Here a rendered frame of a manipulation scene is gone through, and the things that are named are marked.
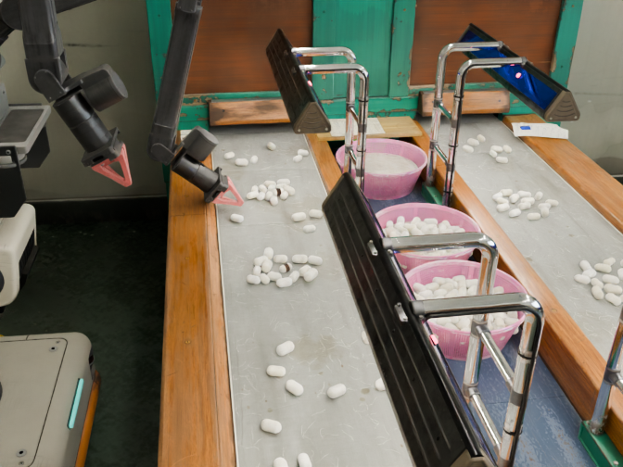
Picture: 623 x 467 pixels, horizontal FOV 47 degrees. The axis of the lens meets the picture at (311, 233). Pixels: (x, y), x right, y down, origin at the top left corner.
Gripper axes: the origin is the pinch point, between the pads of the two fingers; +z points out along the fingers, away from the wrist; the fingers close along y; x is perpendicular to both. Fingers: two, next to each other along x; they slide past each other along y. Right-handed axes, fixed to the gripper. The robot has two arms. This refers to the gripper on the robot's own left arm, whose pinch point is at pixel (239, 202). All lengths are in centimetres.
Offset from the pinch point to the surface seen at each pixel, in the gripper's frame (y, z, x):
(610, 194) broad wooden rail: -9, 74, -64
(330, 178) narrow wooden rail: 10.4, 19.2, -16.9
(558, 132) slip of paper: 33, 78, -68
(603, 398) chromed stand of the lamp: -85, 38, -37
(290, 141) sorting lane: 44.4, 15.9, -10.7
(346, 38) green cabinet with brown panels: 54, 11, -45
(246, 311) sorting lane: -45.0, -0.3, 2.9
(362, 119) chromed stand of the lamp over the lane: -3.3, 8.6, -36.9
